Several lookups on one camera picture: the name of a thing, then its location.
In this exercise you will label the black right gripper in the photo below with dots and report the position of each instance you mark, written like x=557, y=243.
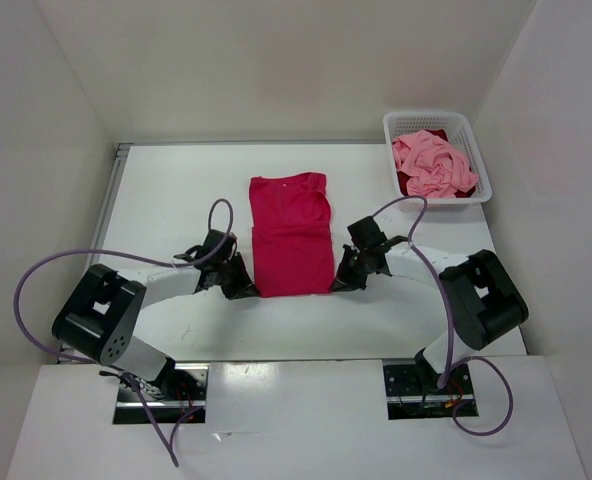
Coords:
x=344, y=279

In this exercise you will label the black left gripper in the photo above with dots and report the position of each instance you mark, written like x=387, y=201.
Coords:
x=243, y=287

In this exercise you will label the magenta t-shirt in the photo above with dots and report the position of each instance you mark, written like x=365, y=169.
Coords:
x=291, y=235

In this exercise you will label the light pink t-shirt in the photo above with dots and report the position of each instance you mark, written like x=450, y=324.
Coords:
x=433, y=162

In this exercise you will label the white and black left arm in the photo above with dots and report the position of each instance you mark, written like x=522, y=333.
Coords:
x=99, y=318

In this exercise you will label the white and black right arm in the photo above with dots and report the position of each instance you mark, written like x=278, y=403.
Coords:
x=481, y=301

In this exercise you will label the dark red t-shirt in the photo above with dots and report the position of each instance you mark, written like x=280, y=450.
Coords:
x=408, y=182

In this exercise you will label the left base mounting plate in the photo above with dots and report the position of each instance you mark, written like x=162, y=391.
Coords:
x=185, y=397

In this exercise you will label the base mounting plate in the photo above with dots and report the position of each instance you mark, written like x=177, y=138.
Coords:
x=185, y=397
x=409, y=398

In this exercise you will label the white plastic basket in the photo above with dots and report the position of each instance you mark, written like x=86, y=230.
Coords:
x=434, y=154

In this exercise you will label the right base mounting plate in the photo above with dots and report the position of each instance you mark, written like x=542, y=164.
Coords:
x=409, y=398

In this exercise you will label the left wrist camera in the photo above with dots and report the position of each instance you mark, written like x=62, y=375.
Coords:
x=217, y=247

